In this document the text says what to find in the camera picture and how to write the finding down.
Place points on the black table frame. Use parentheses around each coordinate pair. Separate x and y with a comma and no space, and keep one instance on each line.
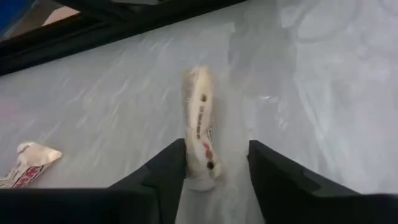
(93,34)

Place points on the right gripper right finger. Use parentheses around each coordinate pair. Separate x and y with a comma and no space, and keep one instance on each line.
(311,205)

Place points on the beige Whoppers candy pack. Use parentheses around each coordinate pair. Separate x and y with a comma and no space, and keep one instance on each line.
(199,109)
(28,161)

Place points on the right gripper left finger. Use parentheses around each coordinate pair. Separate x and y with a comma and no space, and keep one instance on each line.
(93,205)

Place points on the blue object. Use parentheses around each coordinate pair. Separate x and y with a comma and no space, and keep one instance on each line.
(12,12)

